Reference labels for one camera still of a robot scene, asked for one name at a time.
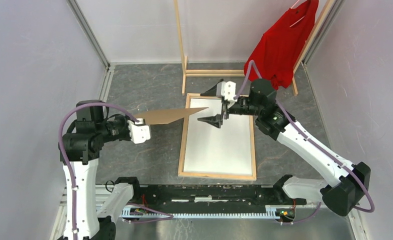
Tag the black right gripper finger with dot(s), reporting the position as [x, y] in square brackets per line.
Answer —
[215, 120]
[214, 91]

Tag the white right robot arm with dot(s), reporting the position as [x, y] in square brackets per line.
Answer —
[343, 184]

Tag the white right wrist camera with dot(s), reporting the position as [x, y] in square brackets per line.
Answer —
[226, 90]

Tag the aluminium rail with cable comb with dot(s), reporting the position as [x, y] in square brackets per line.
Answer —
[136, 211]

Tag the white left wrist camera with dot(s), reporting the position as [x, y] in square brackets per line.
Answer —
[139, 131]

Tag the white wooden picture frame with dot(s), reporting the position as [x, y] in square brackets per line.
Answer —
[181, 149]

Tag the red t-shirt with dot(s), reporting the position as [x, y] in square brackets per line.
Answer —
[280, 46]

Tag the brown backing board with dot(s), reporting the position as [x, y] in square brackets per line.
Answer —
[167, 116]

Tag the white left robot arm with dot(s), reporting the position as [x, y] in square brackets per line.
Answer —
[82, 135]

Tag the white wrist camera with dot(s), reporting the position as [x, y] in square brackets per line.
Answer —
[139, 131]
[226, 90]

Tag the printed photo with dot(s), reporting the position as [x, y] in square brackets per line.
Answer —
[216, 149]

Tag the wooden clothes rack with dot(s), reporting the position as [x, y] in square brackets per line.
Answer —
[326, 10]

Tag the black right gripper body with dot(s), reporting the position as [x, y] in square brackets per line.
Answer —
[238, 108]

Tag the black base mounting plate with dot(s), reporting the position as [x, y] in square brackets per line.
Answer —
[212, 198]

